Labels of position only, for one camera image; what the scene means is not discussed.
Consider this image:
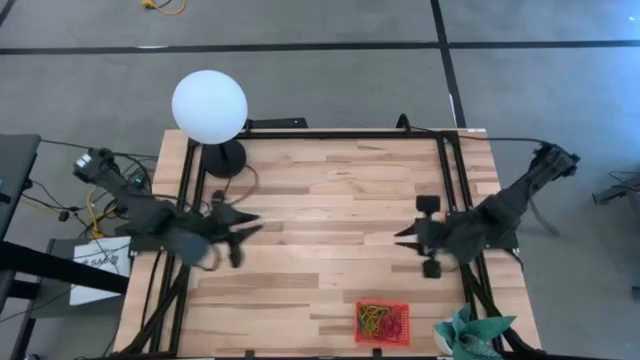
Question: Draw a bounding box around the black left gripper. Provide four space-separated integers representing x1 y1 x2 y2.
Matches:
201 188 264 270

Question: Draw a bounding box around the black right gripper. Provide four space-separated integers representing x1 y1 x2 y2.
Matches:
393 194 460 280

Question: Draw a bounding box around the long red rubber band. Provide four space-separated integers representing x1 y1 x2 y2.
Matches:
374 312 406 344

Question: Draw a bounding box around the orange plastic mesh bin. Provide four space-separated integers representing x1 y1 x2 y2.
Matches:
353 298 412 348

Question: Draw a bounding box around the white bowl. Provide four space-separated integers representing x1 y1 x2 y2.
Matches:
433 332 454 357

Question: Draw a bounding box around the teal green cloth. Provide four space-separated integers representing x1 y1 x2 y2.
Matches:
433 303 518 360

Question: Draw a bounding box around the white globe lamp black base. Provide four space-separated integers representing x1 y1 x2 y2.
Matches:
171 69 249 179

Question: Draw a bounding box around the white paper sheet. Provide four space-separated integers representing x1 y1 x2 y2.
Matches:
68 235 133 307

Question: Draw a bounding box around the black metal stand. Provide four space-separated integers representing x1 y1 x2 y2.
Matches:
0 241 131 360

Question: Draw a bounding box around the grey stand leg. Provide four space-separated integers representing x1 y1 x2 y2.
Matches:
591 172 640 206

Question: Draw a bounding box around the black desk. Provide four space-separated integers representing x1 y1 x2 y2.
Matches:
0 133 43 241

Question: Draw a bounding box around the thin lamp cable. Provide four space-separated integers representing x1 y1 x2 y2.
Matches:
222 163 260 204

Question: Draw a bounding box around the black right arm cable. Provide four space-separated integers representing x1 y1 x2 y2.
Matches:
397 113 551 149

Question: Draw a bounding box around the thin black floor cable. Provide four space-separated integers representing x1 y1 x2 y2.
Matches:
39 139 159 160

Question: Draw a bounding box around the yellow floor cable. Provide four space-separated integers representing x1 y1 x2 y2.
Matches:
141 0 188 17

